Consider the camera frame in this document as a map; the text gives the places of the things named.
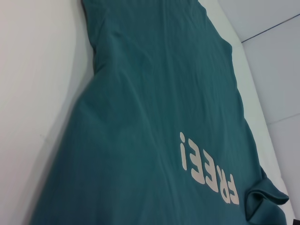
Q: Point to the teal t-shirt with FREE print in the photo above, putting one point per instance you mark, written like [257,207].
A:
[140,117]

